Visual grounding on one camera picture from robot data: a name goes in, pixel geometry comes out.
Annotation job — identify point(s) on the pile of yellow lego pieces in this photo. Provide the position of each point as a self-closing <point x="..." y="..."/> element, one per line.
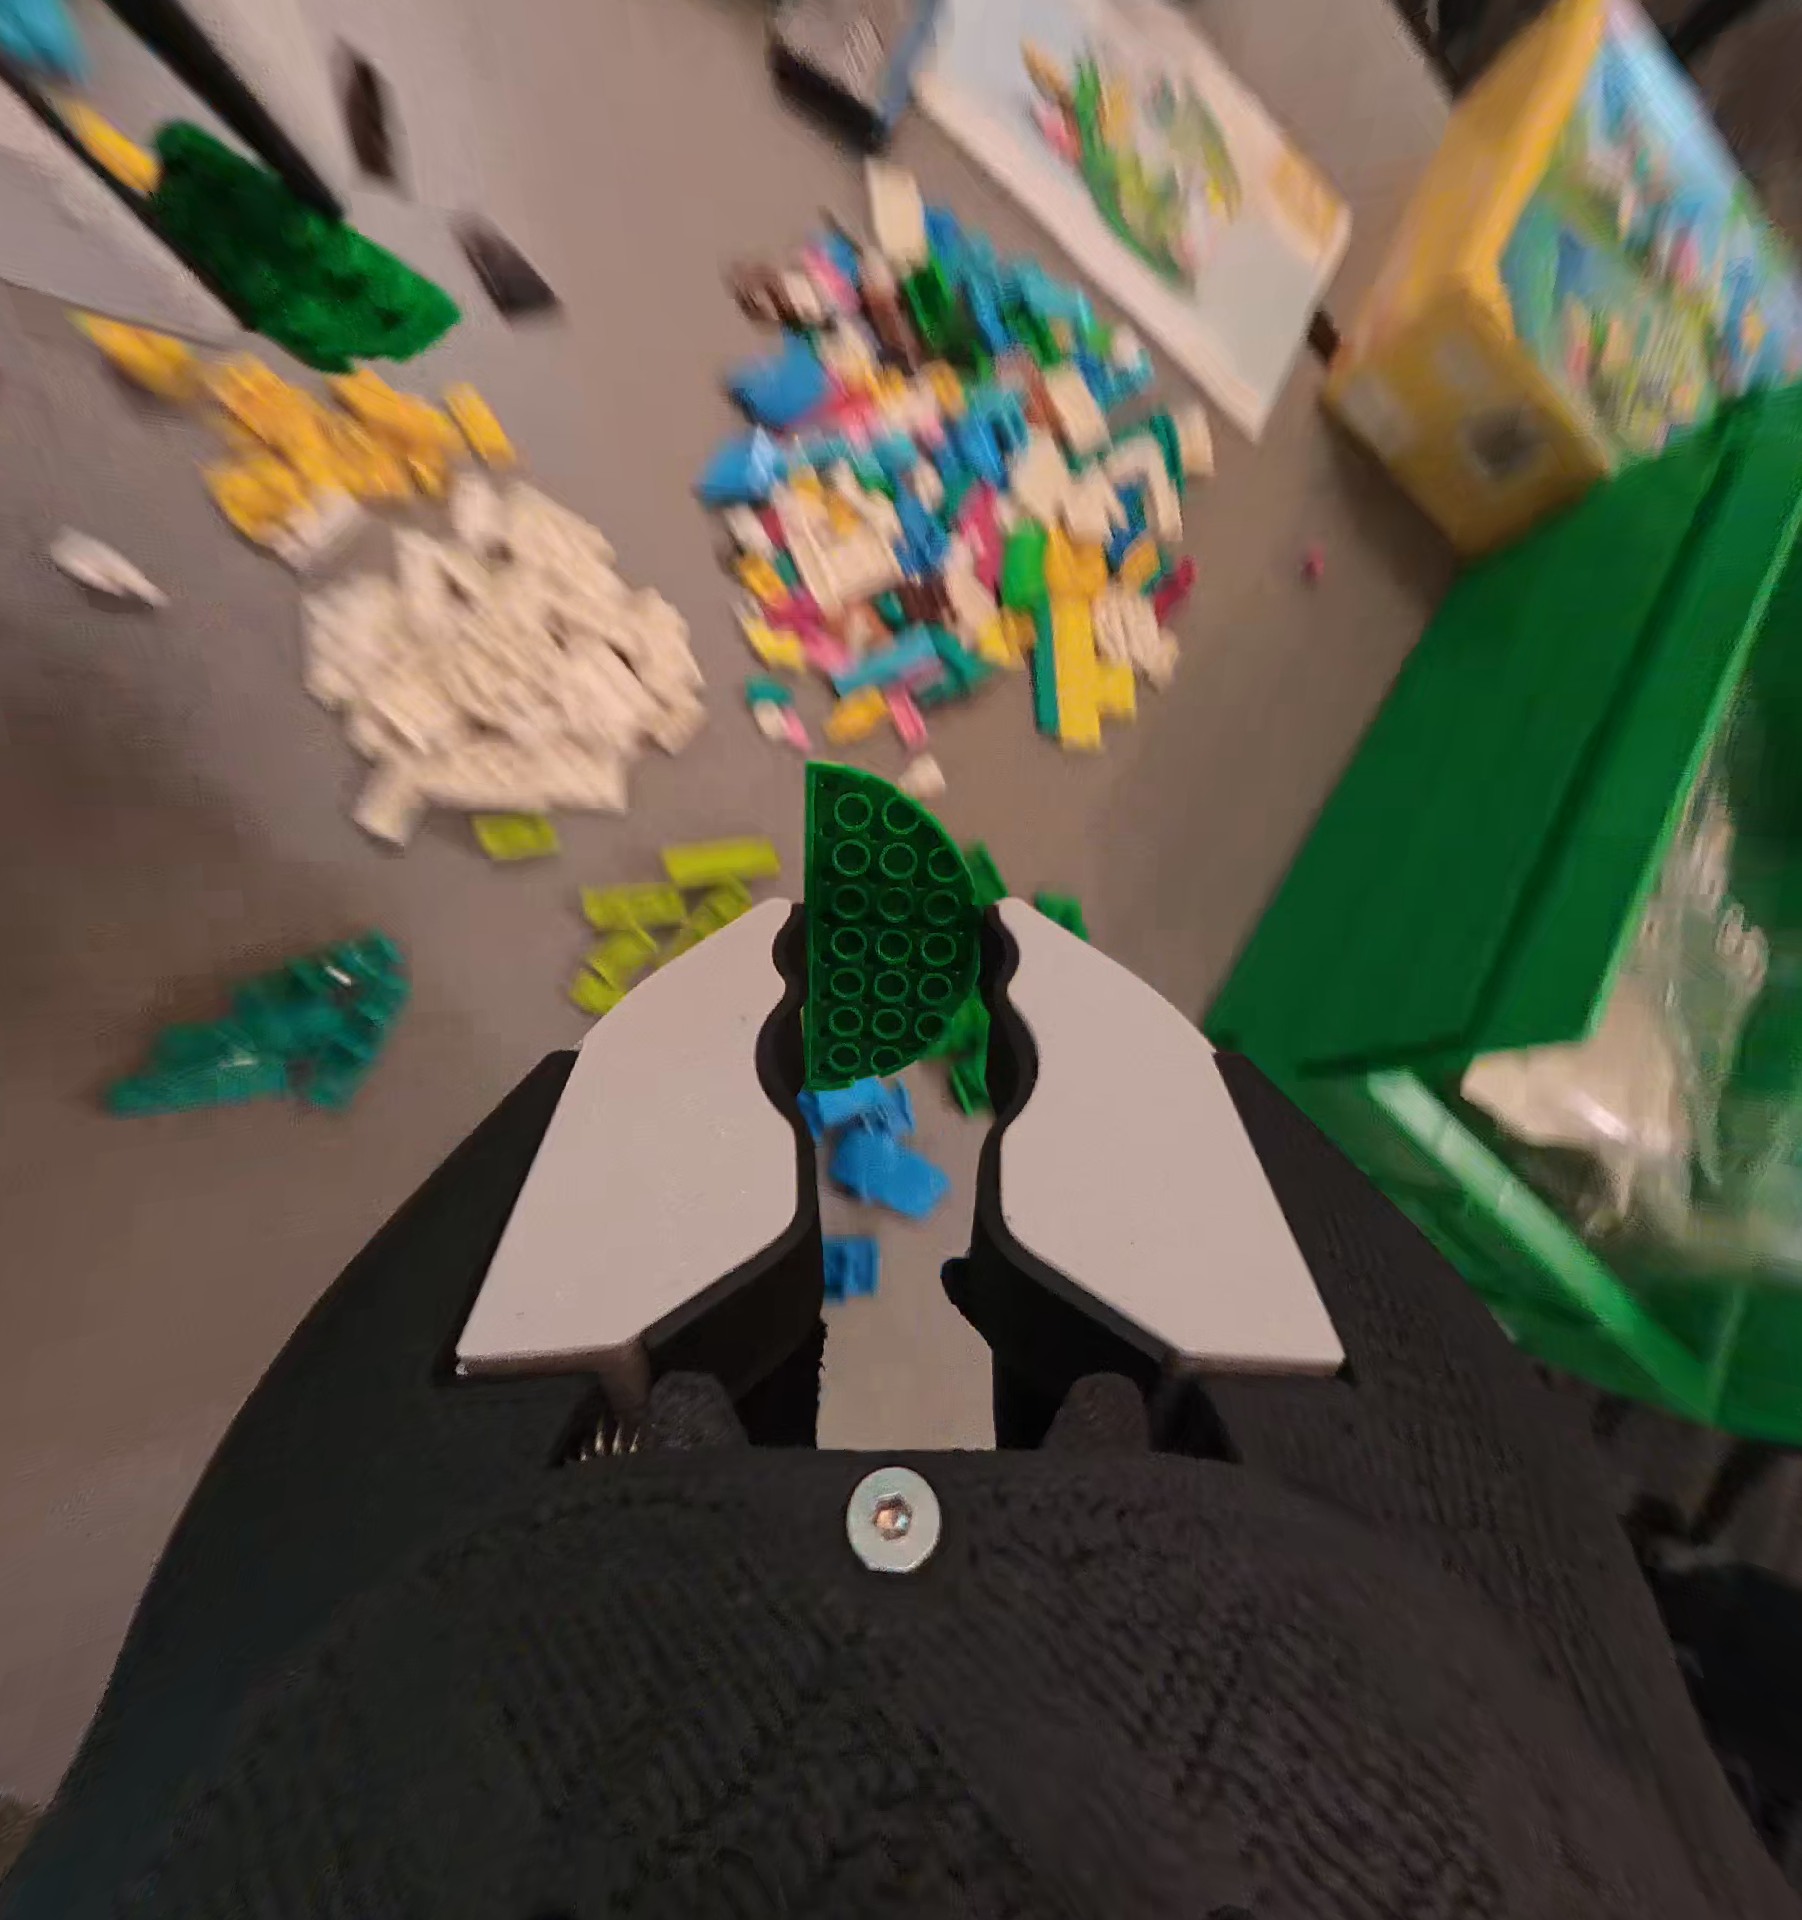
<point x="317" y="436"/>

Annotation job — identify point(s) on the black lego piece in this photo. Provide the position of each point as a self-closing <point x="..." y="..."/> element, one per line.
<point x="365" y="113"/>
<point x="506" y="269"/>

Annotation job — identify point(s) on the group of lime lego plates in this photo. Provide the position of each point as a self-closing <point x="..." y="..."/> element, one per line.
<point x="660" y="915"/>

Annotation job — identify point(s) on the yellow lego piece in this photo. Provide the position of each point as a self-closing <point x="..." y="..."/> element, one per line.
<point x="107" y="141"/>

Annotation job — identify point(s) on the pile of teal lego pieces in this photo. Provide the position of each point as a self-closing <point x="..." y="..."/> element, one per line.
<point x="272" y="1030"/>

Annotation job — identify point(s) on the group of blue lego pieces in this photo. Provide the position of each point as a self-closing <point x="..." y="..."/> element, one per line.
<point x="882" y="1157"/>

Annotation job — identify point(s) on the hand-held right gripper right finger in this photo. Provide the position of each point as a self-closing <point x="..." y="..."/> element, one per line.
<point x="1155" y="1168"/>

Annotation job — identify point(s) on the pile of white lego pieces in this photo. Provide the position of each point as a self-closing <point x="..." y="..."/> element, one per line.
<point x="513" y="659"/>

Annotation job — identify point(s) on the green lego pieces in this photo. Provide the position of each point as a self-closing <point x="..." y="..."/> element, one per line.
<point x="1057" y="913"/>

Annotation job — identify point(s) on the white lego piece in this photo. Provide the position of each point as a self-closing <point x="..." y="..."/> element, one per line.
<point x="106" y="567"/>

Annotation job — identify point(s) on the green storage bin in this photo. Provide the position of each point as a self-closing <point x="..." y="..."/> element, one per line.
<point x="1485" y="811"/>

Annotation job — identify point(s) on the pile of mixed colour lego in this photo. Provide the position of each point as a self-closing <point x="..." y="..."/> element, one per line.
<point x="961" y="497"/>

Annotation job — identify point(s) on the cyan lego piece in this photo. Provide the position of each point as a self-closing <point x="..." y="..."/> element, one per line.
<point x="30" y="33"/>

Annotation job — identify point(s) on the yellow lego box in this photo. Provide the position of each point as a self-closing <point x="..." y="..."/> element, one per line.
<point x="1577" y="299"/>

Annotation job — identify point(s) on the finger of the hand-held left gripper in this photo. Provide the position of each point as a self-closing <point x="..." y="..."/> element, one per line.
<point x="267" y="75"/>
<point x="45" y="208"/>

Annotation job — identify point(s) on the large green lego plate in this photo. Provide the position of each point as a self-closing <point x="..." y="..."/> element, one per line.
<point x="301" y="269"/>

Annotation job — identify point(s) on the green half-round lego plate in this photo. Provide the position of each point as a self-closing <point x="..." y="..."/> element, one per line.
<point x="888" y="930"/>

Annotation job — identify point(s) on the lego instruction booklet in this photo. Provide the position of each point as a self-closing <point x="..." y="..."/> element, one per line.
<point x="1142" y="166"/>

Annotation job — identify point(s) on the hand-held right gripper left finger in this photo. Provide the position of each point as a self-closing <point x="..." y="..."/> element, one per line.
<point x="660" y="1168"/>

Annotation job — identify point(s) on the dark box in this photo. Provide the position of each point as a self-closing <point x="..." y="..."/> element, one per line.
<point x="842" y="63"/>

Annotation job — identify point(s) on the clear plastic bag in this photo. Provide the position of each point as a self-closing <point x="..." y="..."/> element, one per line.
<point x="1697" y="1051"/>

